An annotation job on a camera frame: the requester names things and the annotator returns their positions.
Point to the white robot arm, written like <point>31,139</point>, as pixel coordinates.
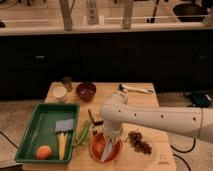
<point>191,122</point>

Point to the yellow corn cob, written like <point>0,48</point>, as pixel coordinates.
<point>62,141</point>

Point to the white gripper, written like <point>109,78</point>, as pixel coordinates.
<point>112,134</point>

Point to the orange fruit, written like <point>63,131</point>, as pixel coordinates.
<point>43,152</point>

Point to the white cup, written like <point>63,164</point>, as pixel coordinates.
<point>60,93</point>

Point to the white handled brush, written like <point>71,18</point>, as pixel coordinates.
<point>124,88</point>

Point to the bunch of dark grapes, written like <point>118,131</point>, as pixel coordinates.
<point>135,139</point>

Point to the dark maroon bowl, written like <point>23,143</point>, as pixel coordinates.
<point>86,91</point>

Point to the green bean pods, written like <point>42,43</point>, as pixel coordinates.
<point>83,133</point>

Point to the orange-red bowl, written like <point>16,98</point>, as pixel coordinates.
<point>96,148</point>

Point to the green plastic tray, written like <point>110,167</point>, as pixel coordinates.
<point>41,131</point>

